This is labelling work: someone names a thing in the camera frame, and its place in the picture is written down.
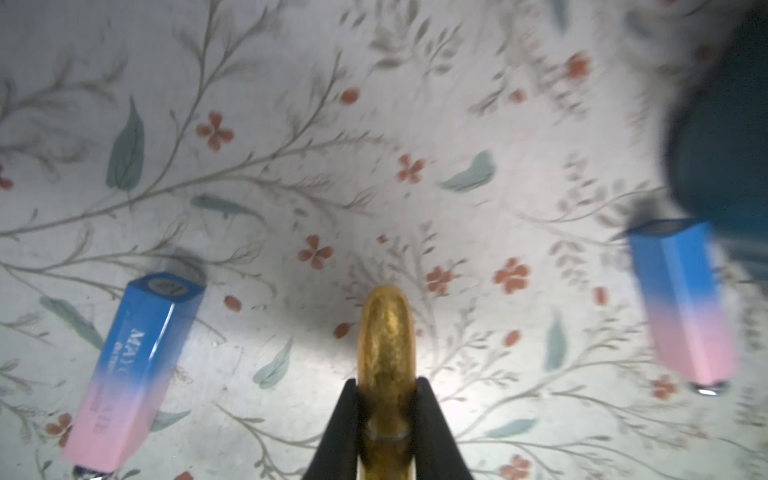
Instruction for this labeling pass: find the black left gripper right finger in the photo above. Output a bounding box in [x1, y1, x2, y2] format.
[414, 377, 473, 480]

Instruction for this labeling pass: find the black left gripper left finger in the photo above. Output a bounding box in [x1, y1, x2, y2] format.
[302, 379, 360, 480]

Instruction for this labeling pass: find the gold glitter lipstick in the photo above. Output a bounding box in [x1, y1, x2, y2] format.
[357, 285, 416, 479]

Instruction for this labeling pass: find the blue pink lipstick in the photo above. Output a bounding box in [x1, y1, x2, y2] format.
[63, 272, 205, 479]
[628, 218, 738, 397]

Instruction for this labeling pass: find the teal plastic storage box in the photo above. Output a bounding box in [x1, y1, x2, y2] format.
[666, 7, 767, 285]

